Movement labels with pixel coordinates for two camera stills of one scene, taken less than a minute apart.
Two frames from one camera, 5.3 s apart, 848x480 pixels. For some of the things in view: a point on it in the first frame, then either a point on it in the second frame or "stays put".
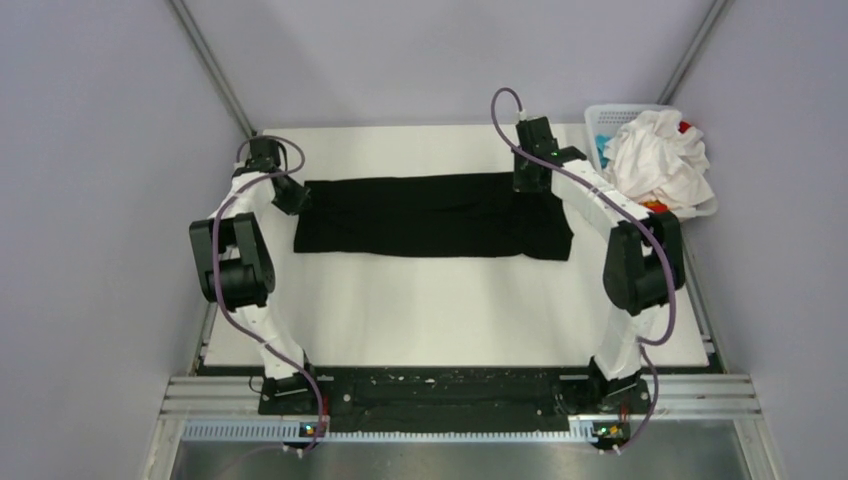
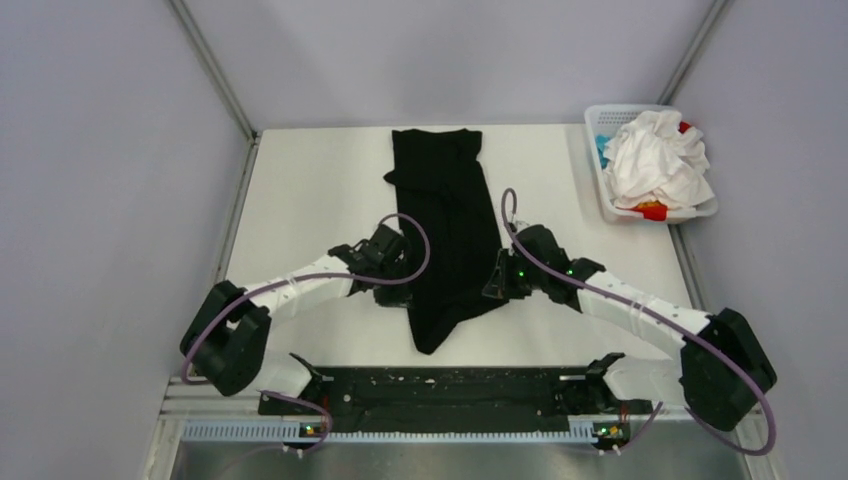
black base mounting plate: x=454 y=399 stays put
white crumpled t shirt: x=653 y=157 stays put
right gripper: x=519 y=183 to x=501 y=285
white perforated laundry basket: x=606 y=119 stays put
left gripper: x=299 y=198 to x=399 y=298
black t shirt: x=468 y=215 to x=445 y=192
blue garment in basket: x=600 y=140 stays put
